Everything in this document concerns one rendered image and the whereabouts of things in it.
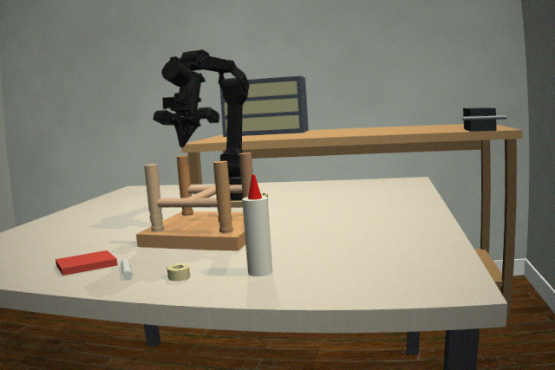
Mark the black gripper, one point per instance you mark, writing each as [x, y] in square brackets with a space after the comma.
[184, 132]

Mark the light grey cylinder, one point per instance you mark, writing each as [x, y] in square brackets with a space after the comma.
[126, 269]

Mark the red flat rectangular pad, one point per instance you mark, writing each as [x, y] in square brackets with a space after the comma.
[76, 264]

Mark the grey cylinder with red cone top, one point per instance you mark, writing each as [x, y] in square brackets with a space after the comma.
[257, 232]

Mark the wooden stool legs with h-shaped crossbars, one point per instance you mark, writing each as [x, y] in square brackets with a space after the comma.
[222, 189]

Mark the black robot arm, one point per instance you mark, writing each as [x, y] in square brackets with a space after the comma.
[235, 92]

